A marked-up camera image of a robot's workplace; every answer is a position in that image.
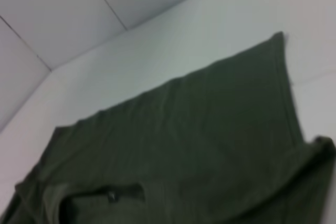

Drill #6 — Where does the dark green FREE! t-shirt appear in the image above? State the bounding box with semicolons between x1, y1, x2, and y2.
0;31;336;224

